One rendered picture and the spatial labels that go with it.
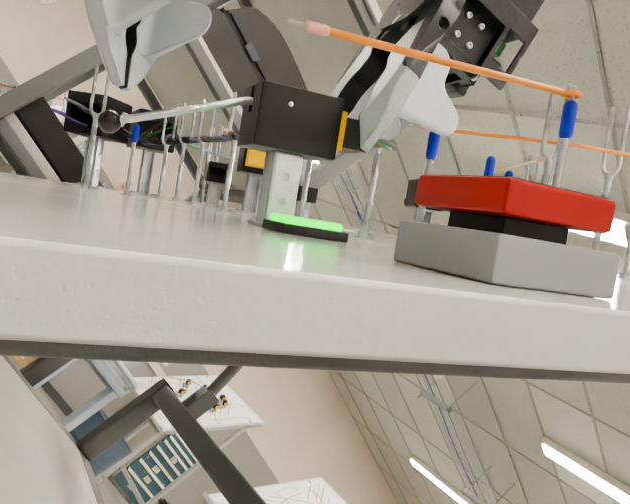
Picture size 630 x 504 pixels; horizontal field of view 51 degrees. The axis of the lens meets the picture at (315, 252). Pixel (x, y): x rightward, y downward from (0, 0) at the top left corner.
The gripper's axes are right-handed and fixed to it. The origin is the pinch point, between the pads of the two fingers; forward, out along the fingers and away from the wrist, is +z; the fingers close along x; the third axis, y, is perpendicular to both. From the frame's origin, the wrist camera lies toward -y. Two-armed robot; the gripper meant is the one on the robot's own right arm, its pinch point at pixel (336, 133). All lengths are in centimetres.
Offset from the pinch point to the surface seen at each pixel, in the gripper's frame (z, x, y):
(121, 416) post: 45, 87, 21
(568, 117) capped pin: -5.3, -12.4, 7.0
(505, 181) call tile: 5.2, -25.0, -2.1
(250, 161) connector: -4, 51, 7
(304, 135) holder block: 2.0, -2.1, -2.3
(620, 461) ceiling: -32, 312, 410
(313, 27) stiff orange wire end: 0.0, -11.6, -7.4
